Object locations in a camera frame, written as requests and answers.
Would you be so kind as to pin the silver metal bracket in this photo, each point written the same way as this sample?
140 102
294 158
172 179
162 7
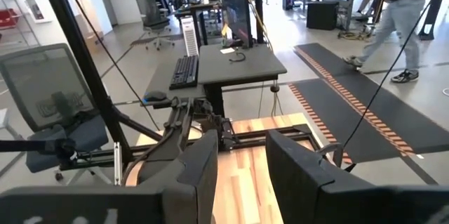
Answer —
117 164

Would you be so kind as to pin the dark grey desk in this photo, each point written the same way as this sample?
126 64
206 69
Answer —
242 66

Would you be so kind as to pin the red storage bin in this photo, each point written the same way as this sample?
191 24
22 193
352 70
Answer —
7 18

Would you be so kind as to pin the black device at right edge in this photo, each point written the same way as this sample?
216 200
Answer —
266 134

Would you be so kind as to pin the black hazard-striped floor mat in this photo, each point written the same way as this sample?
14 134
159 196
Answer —
386 111

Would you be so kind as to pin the grey mesh office chair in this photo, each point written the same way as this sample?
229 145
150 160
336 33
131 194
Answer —
45 87

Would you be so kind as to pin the black office chair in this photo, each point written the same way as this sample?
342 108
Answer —
151 13

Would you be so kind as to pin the person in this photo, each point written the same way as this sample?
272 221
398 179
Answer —
403 13

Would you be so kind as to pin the black cabinet box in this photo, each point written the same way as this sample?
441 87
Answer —
322 15

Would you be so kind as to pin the black keyboard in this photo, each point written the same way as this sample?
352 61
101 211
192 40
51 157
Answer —
184 72

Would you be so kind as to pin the white paper note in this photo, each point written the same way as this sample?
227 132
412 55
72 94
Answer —
227 51

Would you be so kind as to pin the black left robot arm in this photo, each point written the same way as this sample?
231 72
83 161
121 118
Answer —
168 139

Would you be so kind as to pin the black computer mouse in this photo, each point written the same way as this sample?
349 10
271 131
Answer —
155 96

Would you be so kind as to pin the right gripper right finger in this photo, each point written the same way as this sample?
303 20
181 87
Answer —
333 206

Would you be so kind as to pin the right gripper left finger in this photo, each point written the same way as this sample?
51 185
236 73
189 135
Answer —
105 206

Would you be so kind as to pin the white computer tower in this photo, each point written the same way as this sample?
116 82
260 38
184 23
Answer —
189 36

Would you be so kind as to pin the black mounting bar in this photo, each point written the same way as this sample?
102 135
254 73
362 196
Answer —
31 145

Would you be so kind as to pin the black floor stand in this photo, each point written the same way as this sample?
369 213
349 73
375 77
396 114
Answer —
435 6

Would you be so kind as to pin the black upright frame post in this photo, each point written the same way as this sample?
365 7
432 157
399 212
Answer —
77 48

